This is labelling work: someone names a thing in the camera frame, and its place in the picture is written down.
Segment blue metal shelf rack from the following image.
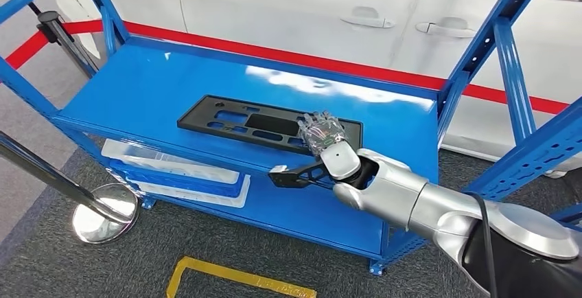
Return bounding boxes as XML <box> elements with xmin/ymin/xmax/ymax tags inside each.
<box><xmin>0</xmin><ymin>0</ymin><xmax>582</xmax><ymax>276</ymax></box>

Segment chrome stanchion post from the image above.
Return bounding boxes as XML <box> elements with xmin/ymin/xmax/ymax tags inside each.
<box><xmin>0</xmin><ymin>131</ymin><xmax>141</xmax><ymax>245</ymax></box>
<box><xmin>37</xmin><ymin>10</ymin><xmax>99</xmax><ymax>78</ymax></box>

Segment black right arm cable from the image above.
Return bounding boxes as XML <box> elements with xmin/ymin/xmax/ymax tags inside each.
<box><xmin>463</xmin><ymin>191</ymin><xmax>499</xmax><ymax>298</ymax></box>

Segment white car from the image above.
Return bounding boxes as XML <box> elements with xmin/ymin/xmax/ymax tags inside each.
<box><xmin>52</xmin><ymin>0</ymin><xmax>582</xmax><ymax>179</ymax></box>

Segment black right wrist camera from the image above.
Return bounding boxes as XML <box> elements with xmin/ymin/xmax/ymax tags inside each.
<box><xmin>268</xmin><ymin>159</ymin><xmax>338</xmax><ymax>190</ymax></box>

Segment black plastic panel part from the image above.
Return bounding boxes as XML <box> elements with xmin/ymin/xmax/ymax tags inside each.
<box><xmin>176</xmin><ymin>95</ymin><xmax>364</xmax><ymax>157</ymax></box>

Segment white car door handle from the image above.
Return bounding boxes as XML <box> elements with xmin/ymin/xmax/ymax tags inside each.
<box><xmin>415</xmin><ymin>16</ymin><xmax>478</xmax><ymax>39</ymax></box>
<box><xmin>340</xmin><ymin>5</ymin><xmax>395</xmax><ymax>30</ymax></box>

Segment yellow floor tape square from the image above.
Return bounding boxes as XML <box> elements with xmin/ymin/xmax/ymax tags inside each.
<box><xmin>165</xmin><ymin>256</ymin><xmax>318</xmax><ymax>298</ymax></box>

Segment blue plastic bin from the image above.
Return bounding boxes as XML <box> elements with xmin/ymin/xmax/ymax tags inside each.
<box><xmin>108</xmin><ymin>159</ymin><xmax>246</xmax><ymax>199</ymax></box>

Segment red barrier belt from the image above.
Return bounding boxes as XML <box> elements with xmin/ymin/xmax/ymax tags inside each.
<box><xmin>4</xmin><ymin>19</ymin><xmax>572</xmax><ymax>116</ymax></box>

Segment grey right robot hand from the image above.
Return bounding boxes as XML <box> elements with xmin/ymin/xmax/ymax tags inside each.
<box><xmin>297</xmin><ymin>111</ymin><xmax>349</xmax><ymax>158</ymax></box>

